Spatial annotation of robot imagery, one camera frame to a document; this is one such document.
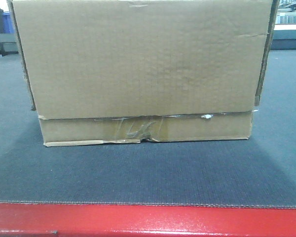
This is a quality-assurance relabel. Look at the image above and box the grey conveyor far rail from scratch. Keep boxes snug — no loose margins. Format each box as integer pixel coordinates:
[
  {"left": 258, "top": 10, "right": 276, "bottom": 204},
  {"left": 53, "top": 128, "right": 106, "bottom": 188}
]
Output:
[{"left": 271, "top": 30, "right": 296, "bottom": 50}]

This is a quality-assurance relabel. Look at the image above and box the blue bin upper left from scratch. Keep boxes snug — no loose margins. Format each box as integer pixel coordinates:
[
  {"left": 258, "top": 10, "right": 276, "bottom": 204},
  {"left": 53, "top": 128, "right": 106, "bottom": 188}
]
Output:
[{"left": 0, "top": 11, "right": 15, "bottom": 34}]

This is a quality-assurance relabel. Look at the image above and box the brown cardboard carton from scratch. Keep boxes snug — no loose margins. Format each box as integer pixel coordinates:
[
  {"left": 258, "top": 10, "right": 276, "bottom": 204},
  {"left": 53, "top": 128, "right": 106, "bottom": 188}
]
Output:
[{"left": 8, "top": 0, "right": 279, "bottom": 147}]

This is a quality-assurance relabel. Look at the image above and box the dark grey conveyor belt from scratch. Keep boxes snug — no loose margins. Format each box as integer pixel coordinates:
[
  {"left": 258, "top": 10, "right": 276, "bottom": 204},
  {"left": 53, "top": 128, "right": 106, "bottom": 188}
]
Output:
[{"left": 0, "top": 50, "right": 296, "bottom": 208}]

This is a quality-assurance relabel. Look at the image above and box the red conveyor frame edge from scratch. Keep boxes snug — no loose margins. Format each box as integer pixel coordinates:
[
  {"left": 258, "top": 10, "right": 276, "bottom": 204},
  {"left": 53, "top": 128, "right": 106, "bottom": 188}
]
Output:
[{"left": 0, "top": 203, "right": 296, "bottom": 237}]

